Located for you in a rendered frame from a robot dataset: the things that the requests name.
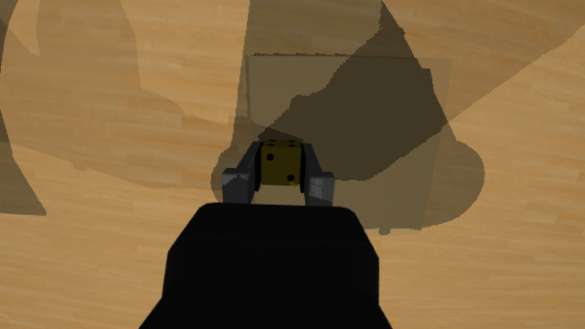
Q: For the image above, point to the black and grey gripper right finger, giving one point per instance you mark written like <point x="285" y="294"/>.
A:
<point x="318" y="186"/>

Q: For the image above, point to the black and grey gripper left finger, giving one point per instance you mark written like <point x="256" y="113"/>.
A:
<point x="239" y="184"/>

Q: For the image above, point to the yellow die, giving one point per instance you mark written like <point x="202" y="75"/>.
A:
<point x="281" y="162"/>

